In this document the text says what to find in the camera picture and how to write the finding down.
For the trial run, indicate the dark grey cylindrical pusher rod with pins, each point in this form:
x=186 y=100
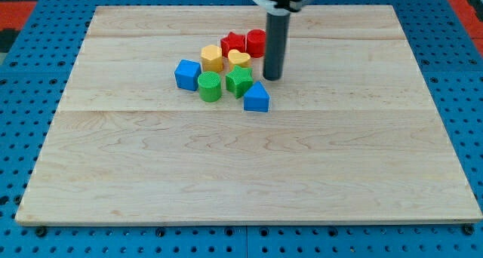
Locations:
x=275 y=46

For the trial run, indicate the yellow hexagon block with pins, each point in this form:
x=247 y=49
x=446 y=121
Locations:
x=212 y=58

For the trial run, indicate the blue cube block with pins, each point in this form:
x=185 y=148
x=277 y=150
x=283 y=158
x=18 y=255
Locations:
x=186 y=75

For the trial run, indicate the red cylinder block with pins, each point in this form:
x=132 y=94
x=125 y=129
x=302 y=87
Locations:
x=255 y=42

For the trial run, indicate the red star block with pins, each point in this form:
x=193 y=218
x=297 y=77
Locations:
x=233 y=41

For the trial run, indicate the yellow heart block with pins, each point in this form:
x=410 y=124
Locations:
x=237 y=58

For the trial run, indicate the green star block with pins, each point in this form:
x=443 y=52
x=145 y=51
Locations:
x=239 y=80

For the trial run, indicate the blue triangle block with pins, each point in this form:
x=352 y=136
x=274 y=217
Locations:
x=256 y=98

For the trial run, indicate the green cylinder block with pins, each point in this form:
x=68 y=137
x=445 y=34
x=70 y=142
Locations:
x=209 y=86

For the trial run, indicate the light wooden board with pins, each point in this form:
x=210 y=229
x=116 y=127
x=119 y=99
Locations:
x=352 y=135

